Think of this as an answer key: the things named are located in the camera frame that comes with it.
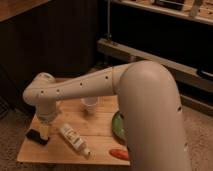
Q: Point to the green ceramic bowl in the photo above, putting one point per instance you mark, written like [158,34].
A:
[117,126]

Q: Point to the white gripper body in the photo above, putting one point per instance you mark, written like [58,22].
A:
[48,118]

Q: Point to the black rectangular eraser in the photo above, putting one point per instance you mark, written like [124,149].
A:
[35,136]

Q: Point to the translucent yellowish gripper finger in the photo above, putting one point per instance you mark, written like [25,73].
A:
[44,131]

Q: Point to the translucent plastic cup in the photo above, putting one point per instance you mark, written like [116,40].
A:
[90,104]

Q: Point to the vertical metal pole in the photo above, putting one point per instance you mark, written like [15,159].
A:
[108,19]

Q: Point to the wooden table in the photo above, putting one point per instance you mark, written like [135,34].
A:
[95,129]

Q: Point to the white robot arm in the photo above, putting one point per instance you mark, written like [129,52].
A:
[148,99]

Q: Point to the red oblong object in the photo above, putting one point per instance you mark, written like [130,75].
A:
[119,153]

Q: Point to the white lotion bottle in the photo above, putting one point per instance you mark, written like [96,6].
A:
[74,139]

